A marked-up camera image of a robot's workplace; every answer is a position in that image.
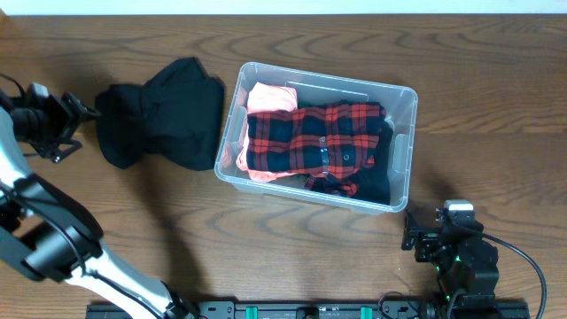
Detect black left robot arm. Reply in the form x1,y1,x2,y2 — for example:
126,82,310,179
1,93,199,318

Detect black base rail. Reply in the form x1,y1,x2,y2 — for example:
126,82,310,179
86,297,531,319

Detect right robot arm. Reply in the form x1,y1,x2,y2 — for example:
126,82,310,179
401,208,500,313

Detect black garment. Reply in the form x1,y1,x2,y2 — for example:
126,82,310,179
95,58,225,171

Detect pink printed t-shirt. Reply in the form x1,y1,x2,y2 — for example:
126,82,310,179
236,82,298,183

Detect dark teal garment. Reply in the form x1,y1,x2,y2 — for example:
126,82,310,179
353,122,393,205

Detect clear plastic storage bin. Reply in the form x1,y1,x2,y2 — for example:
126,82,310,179
214,62,418,215

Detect red plaid flannel shirt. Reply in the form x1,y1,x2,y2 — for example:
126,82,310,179
245,100,387,197

